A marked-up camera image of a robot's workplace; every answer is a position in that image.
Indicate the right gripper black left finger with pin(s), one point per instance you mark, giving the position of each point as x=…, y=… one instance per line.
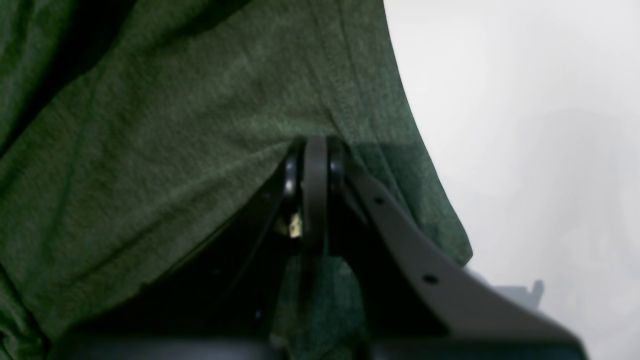
x=225, y=294

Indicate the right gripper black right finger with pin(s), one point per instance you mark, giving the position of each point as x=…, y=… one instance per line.
x=412, y=291

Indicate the dark green t-shirt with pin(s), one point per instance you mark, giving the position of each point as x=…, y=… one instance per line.
x=131, y=130

